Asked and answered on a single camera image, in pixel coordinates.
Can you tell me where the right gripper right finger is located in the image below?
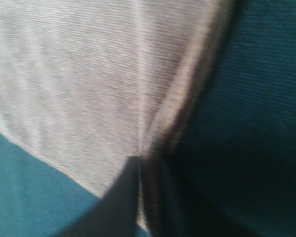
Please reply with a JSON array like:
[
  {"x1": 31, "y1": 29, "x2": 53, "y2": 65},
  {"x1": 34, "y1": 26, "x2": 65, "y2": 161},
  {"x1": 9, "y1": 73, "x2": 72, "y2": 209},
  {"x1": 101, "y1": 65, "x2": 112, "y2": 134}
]
[{"x1": 148, "y1": 157, "x2": 237, "y2": 237}]

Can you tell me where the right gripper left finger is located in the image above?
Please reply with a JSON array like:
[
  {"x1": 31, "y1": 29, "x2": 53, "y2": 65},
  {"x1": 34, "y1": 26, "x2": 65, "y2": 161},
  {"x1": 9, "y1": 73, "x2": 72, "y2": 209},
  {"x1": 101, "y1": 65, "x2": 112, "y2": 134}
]
[{"x1": 55, "y1": 157, "x2": 147, "y2": 237}]

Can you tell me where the brown microfiber towel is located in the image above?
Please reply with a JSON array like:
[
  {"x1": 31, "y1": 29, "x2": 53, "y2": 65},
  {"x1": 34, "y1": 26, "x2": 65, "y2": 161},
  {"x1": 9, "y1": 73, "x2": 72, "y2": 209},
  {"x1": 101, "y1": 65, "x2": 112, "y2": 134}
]
[{"x1": 0, "y1": 0, "x2": 235, "y2": 237}]

